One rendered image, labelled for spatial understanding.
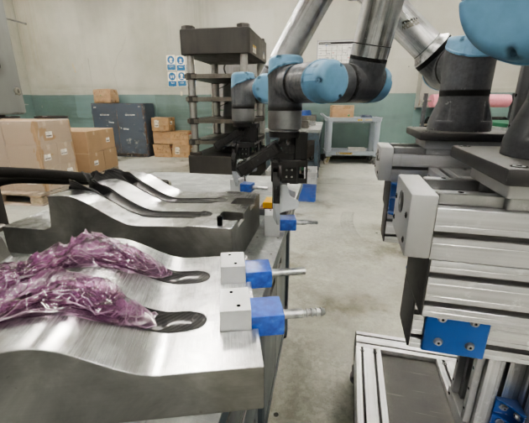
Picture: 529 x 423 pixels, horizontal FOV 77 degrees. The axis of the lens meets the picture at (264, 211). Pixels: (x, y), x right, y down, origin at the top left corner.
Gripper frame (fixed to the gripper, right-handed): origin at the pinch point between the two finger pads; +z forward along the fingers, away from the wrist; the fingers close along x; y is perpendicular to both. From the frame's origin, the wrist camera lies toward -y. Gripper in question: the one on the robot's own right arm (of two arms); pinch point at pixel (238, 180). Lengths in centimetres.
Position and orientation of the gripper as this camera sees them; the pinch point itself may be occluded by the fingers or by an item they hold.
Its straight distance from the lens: 118.0
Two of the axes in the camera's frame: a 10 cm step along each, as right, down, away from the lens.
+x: 3.0, -2.9, 9.1
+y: 9.5, 0.9, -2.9
